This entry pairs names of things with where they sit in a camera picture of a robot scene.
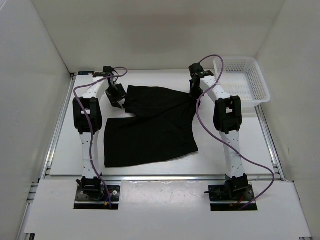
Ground blue label sticker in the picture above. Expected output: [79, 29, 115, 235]
[77, 71, 95, 76]

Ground white plastic basket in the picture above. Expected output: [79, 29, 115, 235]
[213, 56, 271, 109]

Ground aluminium frame rail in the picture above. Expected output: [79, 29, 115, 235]
[14, 72, 313, 240]

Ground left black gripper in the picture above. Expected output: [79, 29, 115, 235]
[105, 83, 129, 109]

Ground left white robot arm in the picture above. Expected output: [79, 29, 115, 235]
[72, 66, 126, 204]

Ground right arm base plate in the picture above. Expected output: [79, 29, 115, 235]
[204, 184, 255, 212]

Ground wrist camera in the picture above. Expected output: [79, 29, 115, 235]
[102, 66, 115, 74]
[188, 62, 204, 76]

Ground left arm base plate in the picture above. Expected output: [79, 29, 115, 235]
[73, 185, 121, 210]

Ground black shorts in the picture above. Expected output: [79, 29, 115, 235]
[104, 85, 199, 168]

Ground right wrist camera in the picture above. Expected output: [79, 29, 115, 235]
[188, 62, 204, 76]

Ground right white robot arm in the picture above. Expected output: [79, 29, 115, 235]
[189, 69, 249, 200]

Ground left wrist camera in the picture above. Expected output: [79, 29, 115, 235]
[102, 66, 115, 74]

